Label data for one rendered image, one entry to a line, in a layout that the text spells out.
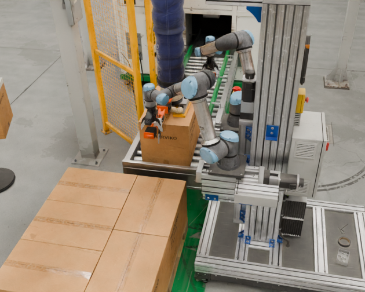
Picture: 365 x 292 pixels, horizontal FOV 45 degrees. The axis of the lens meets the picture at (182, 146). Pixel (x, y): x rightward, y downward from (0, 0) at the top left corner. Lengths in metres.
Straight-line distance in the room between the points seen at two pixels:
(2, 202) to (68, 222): 1.32
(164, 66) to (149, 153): 0.72
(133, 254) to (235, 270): 0.77
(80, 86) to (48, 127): 1.26
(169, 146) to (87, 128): 1.23
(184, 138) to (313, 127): 1.03
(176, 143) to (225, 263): 0.98
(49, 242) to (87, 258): 0.32
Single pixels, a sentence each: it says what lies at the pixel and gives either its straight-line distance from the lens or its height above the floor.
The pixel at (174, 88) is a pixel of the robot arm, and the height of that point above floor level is 1.43.
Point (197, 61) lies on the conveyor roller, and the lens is 5.33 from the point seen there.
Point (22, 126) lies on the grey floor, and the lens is 5.50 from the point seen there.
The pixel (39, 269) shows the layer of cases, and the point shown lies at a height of 0.54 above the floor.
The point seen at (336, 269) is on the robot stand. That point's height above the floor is 0.21.
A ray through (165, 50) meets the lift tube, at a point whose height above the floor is 1.48.
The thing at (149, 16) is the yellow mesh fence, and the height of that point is 1.37.
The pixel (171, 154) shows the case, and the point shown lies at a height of 0.66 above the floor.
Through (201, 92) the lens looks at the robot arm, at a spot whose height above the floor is 1.58.
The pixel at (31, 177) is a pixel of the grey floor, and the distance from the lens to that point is 4.65.
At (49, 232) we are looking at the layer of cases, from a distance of 3.23.
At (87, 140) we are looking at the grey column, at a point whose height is 0.25.
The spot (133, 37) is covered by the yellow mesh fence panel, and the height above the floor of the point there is 1.36.
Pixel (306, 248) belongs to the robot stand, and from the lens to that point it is 3.50.
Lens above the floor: 2.78
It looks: 36 degrees down
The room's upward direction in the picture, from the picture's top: 2 degrees counter-clockwise
